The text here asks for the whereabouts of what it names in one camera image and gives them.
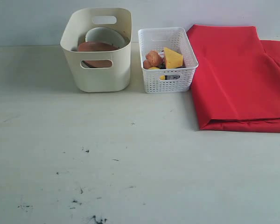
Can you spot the yellow lemon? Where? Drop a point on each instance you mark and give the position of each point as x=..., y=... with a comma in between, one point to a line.
x=157, y=68

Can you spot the blue white milk carton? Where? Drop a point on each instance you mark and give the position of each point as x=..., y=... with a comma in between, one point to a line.
x=167, y=77

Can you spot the brown egg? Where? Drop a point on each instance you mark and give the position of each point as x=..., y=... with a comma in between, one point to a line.
x=146, y=64

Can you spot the bread piece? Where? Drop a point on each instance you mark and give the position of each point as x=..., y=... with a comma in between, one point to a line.
x=154, y=58

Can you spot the yellow cheese wedge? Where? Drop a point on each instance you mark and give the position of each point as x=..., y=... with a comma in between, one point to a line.
x=172, y=59

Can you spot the white ceramic bowl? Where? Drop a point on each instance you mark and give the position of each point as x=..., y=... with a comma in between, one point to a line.
x=105, y=35

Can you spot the brown wooden plate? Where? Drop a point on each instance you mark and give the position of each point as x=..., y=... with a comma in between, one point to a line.
x=96, y=47

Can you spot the red tablecloth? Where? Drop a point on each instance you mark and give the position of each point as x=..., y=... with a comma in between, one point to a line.
x=236, y=86

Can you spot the white perforated plastic basket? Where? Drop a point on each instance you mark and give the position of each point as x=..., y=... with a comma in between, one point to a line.
x=176, y=40

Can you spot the cream plastic bin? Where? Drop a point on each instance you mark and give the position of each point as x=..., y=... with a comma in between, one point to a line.
x=114, y=78

